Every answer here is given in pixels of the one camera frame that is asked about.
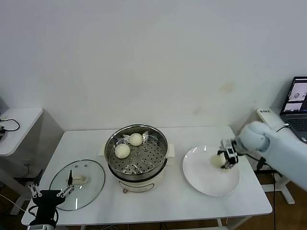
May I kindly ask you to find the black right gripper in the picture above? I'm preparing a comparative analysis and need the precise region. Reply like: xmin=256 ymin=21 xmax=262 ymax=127
xmin=217 ymin=138 xmax=243 ymax=170

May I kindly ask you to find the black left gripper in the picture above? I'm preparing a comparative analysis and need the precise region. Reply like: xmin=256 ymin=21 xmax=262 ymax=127
xmin=27 ymin=169 xmax=74 ymax=224

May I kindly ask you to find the glass lid with cream handle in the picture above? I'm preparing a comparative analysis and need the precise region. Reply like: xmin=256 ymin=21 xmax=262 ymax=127
xmin=49 ymin=160 xmax=106 ymax=211

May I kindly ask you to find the steel perforated steamer basket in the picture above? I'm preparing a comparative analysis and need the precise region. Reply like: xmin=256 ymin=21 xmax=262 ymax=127
xmin=105 ymin=124 xmax=168 ymax=182

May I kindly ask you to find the white round plate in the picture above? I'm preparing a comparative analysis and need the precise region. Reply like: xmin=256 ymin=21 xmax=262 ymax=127
xmin=182 ymin=145 xmax=240 ymax=197

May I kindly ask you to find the white side table with laptop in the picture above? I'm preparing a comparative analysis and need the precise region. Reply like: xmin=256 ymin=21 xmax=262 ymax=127
xmin=255 ymin=107 xmax=307 ymax=206

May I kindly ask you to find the grey open laptop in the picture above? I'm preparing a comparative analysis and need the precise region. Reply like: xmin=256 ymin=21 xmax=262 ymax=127
xmin=279 ymin=76 xmax=307 ymax=144

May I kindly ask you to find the cream electric cooking pot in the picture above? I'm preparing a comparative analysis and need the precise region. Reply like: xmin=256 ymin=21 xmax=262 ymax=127
xmin=98 ymin=141 xmax=176 ymax=194

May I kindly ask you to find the black cable with adapter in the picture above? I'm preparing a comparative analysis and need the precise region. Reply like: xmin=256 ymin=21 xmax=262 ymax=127
xmin=256 ymin=124 xmax=290 ymax=230

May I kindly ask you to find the white side table with cable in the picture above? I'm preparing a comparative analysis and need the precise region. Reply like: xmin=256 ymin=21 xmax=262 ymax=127
xmin=0 ymin=107 xmax=45 ymax=215

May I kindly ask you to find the black looped cable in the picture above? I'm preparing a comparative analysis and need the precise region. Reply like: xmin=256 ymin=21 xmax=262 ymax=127
xmin=0 ymin=118 xmax=20 ymax=131

